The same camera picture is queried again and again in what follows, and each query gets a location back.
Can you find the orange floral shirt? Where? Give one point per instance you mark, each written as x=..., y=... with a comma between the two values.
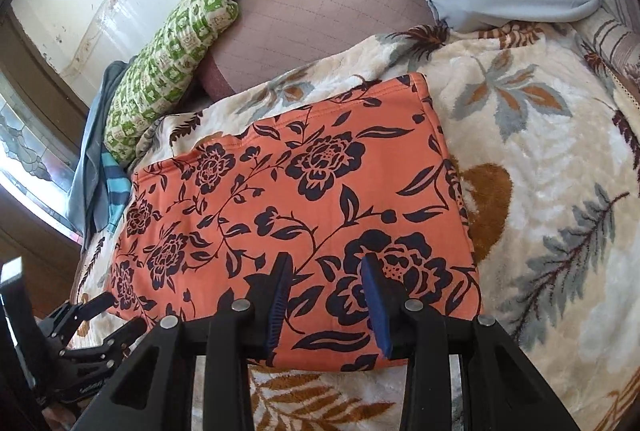
x=300, y=191

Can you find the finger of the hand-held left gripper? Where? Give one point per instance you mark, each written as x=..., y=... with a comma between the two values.
x=107, y=343
x=85, y=311

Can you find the blue-grey cloth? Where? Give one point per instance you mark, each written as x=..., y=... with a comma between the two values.
x=87, y=161

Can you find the dark wooden stained-glass door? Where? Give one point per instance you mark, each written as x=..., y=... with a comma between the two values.
x=30, y=146

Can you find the teal striped cloth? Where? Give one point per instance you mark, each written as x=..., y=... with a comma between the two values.
x=116, y=201

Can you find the green checkered pillow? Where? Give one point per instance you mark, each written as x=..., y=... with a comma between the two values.
x=165, y=61

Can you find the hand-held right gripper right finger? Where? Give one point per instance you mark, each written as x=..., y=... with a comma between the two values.
x=375, y=311

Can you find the cream leaf-print blanket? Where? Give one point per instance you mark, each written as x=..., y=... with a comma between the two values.
x=525, y=191

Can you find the pink bolster cushion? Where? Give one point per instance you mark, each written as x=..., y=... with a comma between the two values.
x=325, y=11

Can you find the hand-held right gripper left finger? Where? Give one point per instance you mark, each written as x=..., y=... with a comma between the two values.
x=280, y=306

